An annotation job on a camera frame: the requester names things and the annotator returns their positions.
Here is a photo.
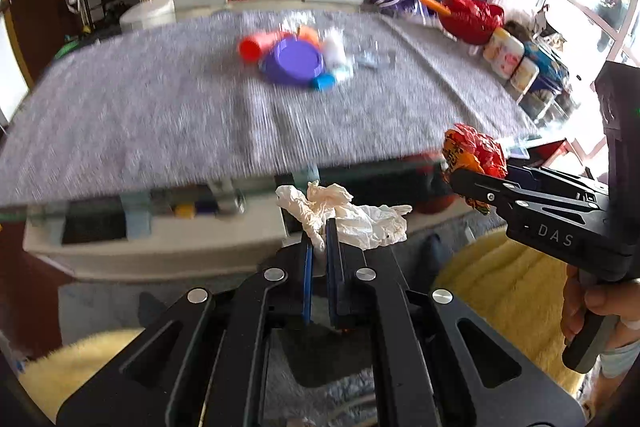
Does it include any clear plastic bottle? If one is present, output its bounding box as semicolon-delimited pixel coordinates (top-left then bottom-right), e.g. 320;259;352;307
320;29;356;80

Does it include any light blue table support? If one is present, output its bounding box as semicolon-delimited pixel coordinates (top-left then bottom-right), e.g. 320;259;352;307
122;192;152;236

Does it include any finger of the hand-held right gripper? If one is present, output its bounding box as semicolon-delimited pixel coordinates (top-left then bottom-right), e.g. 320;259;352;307
448;167;608;220
506;164;609;204

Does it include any white tissue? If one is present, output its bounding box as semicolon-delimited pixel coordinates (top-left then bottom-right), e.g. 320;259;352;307
275;181;413;253

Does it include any red container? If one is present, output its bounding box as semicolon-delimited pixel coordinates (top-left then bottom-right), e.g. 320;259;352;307
412;167;457;215

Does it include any purple plastic bowl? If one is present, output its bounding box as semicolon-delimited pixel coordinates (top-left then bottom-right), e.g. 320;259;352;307
259;36;327;88

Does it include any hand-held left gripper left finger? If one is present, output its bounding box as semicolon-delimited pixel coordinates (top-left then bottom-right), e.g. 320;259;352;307
56;239;315;427

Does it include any yellow fluffy blanket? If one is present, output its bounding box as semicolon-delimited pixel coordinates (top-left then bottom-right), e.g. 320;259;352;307
20;234;601;423

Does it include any white glass-top coffee table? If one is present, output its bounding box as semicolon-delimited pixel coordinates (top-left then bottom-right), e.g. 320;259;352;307
0;134;571;283

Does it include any white round stool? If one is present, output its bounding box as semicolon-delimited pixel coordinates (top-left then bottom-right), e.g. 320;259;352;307
119;0;176;32

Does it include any clear plastic wrapper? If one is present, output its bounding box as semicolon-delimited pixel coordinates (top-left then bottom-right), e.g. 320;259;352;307
350;46;397;70

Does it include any orange plastic cup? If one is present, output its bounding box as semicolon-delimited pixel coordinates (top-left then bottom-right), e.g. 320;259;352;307
238;32;286;64

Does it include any person's right hand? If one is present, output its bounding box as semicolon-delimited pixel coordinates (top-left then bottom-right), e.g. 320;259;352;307
560;264;640;358

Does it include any blue box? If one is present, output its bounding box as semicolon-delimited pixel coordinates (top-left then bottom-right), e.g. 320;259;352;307
525;41;572;108

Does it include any red orange snack wrapper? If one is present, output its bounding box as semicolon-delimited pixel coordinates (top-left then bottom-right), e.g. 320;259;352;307
441;123;510;210

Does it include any black storage rack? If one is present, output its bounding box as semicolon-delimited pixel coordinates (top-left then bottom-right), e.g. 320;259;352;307
82;0;132;24

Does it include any person's right foot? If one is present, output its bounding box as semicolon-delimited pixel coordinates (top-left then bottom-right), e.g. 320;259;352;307
419;232;452;279

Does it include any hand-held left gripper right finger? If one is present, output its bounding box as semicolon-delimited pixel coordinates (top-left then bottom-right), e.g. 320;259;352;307
325;218;586;427

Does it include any grey table mat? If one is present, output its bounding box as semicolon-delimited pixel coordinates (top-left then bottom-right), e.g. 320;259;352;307
0;7;538;208

